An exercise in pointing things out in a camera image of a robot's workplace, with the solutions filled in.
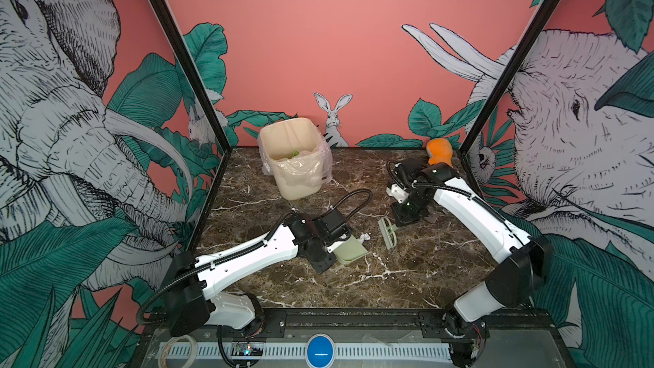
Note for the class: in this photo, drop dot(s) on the pale green hand brush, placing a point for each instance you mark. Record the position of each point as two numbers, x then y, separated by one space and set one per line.
388 231

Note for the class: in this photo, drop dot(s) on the left black frame post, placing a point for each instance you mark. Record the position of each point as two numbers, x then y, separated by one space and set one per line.
167 21

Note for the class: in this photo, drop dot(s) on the pale green dustpan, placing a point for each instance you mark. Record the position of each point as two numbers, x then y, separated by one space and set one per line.
350 251

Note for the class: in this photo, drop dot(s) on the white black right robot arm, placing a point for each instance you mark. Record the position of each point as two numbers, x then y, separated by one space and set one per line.
523 262

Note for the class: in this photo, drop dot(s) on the cream plastic trash bin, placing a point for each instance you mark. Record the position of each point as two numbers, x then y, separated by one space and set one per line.
303 175

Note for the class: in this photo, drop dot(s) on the right black frame post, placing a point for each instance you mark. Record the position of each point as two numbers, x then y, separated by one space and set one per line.
538 22

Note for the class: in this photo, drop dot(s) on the black front mounting rail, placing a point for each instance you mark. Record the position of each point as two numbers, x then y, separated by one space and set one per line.
430 323

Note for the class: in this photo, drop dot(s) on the blue round button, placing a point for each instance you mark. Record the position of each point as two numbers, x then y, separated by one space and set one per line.
320 351

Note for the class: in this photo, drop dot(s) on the orange carrot plush toy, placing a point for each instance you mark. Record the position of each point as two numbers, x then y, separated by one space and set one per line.
439 151

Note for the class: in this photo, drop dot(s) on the black frame post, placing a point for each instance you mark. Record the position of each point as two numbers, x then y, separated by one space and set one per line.
167 21
538 22

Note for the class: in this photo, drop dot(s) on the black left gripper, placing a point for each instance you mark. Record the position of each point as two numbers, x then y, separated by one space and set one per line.
326 265

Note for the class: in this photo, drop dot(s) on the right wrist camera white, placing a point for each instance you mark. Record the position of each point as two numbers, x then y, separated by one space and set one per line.
397 192

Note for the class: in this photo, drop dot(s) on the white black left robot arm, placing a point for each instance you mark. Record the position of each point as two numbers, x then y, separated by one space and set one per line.
193 292

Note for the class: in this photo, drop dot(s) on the white slotted cable duct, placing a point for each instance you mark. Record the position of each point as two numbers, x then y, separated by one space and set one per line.
345 351

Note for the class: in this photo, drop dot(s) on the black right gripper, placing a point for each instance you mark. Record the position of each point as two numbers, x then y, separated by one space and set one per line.
399 219

